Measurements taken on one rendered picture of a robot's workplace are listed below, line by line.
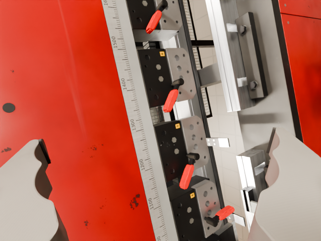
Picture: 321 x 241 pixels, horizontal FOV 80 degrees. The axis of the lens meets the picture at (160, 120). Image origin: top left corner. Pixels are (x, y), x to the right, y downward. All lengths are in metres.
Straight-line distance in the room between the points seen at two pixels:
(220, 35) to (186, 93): 0.31
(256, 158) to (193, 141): 0.33
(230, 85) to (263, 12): 0.26
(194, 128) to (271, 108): 0.34
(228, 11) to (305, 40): 0.32
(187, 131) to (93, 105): 0.26
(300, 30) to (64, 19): 0.80
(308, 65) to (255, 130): 0.31
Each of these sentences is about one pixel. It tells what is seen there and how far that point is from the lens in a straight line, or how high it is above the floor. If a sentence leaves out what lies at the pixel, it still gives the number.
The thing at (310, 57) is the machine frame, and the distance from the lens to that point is 0.98.
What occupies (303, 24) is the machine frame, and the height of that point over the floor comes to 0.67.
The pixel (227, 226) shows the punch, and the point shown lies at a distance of 0.79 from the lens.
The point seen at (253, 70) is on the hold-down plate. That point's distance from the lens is 0.79.
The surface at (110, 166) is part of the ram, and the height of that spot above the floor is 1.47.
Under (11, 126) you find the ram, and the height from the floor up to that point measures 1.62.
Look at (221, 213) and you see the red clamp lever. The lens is 0.64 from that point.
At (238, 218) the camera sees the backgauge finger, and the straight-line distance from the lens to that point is 0.92.
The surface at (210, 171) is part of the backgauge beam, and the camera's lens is 1.01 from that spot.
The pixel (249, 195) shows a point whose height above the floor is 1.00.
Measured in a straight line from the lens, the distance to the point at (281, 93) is 0.78.
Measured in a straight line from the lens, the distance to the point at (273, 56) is 0.79.
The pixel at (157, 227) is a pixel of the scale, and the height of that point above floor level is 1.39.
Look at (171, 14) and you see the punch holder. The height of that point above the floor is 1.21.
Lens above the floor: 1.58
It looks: 31 degrees down
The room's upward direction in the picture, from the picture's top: 104 degrees counter-clockwise
